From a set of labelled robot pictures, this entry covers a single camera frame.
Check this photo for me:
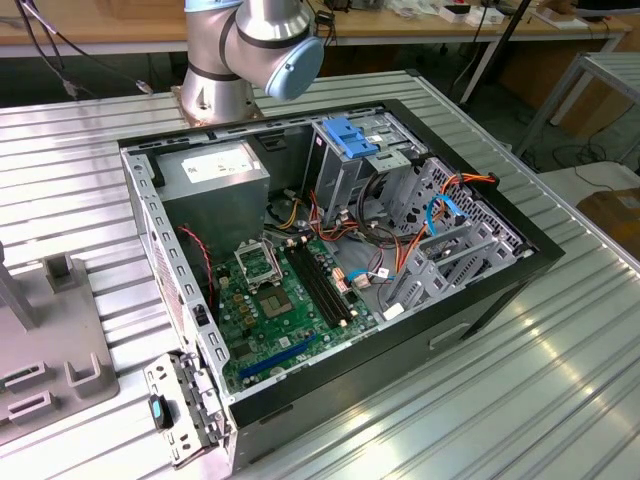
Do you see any metal socket cover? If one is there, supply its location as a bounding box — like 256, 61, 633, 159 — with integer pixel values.
233, 238, 279, 295

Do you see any black RAM slot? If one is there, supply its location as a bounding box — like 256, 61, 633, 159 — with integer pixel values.
308, 241, 355, 322
295, 244, 344, 327
302, 243, 350, 325
288, 245, 339, 330

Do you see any blue plastic drive latch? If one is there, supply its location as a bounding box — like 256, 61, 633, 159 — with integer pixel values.
322, 115, 379, 160

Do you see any plain white box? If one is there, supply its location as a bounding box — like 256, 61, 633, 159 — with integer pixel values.
464, 7, 506, 26

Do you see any grey metal optical drive cage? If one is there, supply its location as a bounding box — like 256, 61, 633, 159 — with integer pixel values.
302, 112, 431, 226

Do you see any black stand pole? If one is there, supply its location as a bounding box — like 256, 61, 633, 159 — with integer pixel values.
497, 0, 532, 39

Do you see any red black fan wire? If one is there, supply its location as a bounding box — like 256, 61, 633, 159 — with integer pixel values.
175, 223, 216, 309

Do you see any black blue latch tab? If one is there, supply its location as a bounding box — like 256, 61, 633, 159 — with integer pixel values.
148, 393, 175, 431

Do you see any grey parts rack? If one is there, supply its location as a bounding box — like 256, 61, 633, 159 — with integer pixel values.
0, 239, 121, 441

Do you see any thick black cable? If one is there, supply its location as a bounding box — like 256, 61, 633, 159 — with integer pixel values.
357, 172, 416, 249

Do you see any wooden desk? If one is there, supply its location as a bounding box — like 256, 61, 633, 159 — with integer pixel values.
0, 0, 634, 59

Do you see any green motherboard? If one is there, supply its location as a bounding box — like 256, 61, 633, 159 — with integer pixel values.
212, 234, 381, 396

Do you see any blue data wire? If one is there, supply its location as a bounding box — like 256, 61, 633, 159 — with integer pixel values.
346, 192, 470, 291

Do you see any white metal table frame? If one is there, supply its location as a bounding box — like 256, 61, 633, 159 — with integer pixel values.
514, 49, 640, 159

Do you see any grey power supply unit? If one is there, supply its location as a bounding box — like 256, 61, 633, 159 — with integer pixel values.
152, 139, 271, 261

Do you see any orange power wire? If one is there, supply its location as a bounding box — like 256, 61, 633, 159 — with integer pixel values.
394, 171, 501, 274

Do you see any brown cardboard box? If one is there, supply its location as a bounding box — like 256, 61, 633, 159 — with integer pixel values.
574, 188, 640, 246

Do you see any white box with dark lid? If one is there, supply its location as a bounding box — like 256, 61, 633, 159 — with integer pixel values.
439, 2, 474, 24

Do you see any black open PC case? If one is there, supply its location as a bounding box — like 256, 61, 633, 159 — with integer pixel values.
117, 98, 567, 476

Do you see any red yellow power wire bundle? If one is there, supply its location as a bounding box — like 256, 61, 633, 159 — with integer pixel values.
267, 187, 401, 251

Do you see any grey metal disk bay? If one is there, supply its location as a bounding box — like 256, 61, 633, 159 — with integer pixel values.
382, 157, 534, 321

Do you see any blue expansion slot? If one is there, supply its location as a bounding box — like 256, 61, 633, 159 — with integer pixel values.
238, 333, 318, 380

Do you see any metal expansion slot bracket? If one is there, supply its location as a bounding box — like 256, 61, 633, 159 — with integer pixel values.
143, 349, 227, 469

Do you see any CPU socket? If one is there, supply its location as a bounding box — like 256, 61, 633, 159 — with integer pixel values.
257, 287, 296, 321

